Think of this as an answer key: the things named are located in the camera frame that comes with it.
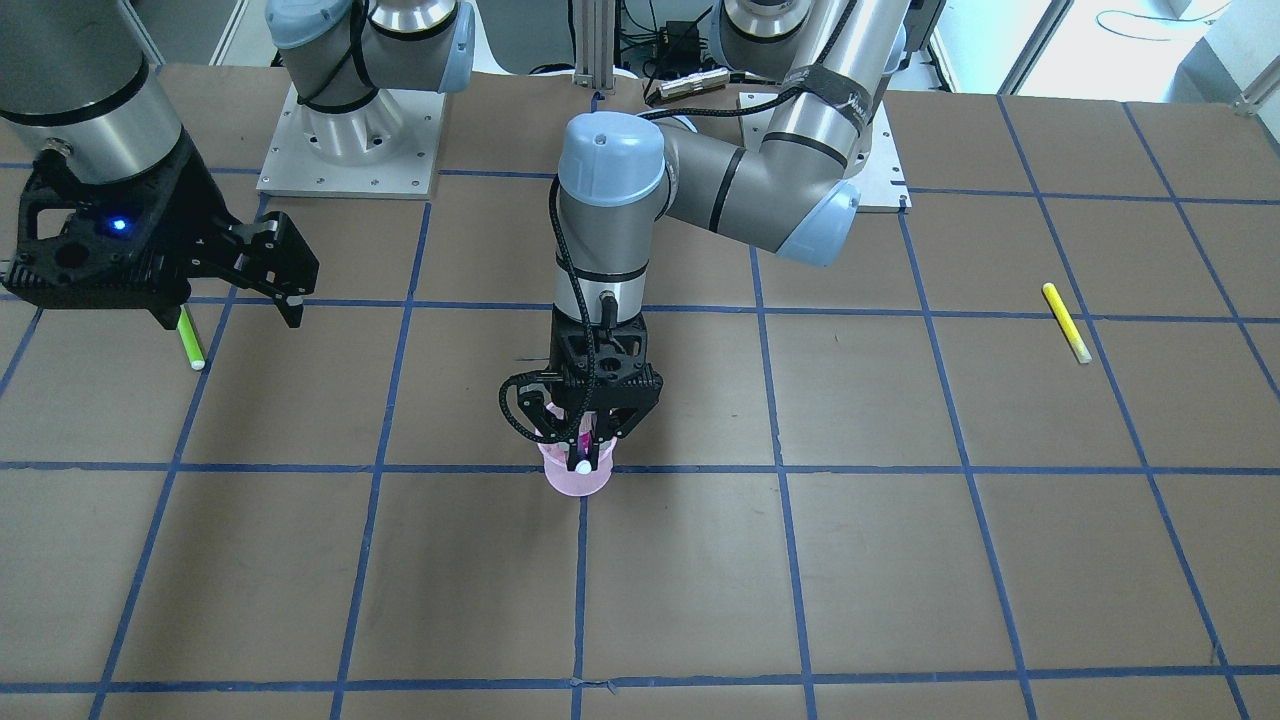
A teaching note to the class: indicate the green pen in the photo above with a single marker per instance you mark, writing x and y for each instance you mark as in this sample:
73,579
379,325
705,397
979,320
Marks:
191,342

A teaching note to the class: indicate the yellow pen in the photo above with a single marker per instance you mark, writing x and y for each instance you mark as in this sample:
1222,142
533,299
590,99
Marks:
1066,323

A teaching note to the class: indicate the pink mesh cup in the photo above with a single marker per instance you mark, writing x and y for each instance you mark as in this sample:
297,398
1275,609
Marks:
558,467

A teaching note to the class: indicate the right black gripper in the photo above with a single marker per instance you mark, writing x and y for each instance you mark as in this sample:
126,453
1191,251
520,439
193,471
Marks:
188,212

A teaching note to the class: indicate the pink pen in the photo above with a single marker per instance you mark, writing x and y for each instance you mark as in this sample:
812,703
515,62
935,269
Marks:
582,463

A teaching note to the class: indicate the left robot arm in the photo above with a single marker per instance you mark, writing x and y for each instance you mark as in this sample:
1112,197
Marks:
619,173

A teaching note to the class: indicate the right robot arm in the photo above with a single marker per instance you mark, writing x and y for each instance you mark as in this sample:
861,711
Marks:
86,71

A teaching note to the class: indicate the aluminium frame post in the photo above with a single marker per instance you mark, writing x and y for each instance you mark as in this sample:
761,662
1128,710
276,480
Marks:
594,25

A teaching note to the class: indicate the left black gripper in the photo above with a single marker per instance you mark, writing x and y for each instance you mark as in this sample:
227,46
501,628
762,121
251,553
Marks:
632,414

